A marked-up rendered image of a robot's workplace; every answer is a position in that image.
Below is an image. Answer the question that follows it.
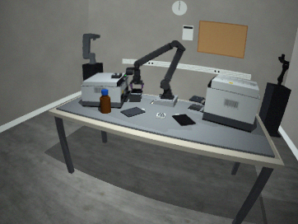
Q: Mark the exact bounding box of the brown bottle with blue cap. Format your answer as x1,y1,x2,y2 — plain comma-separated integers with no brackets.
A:
100,89,111,114

